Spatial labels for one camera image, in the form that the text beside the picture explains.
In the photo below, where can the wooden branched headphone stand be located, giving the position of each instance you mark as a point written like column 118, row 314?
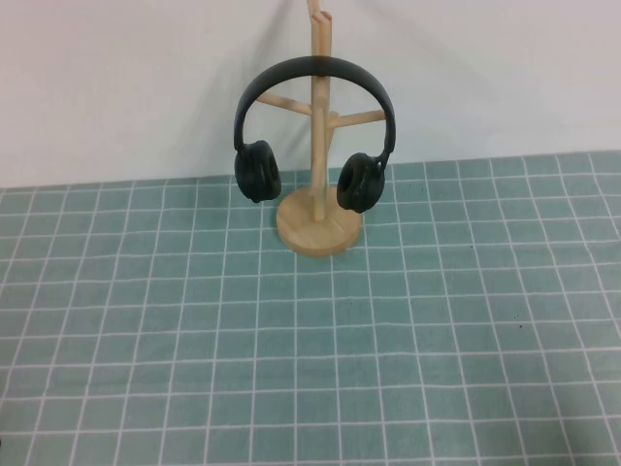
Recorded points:
column 315, row 238

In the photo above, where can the black over-ear headphones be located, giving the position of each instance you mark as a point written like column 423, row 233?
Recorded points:
column 257, row 179

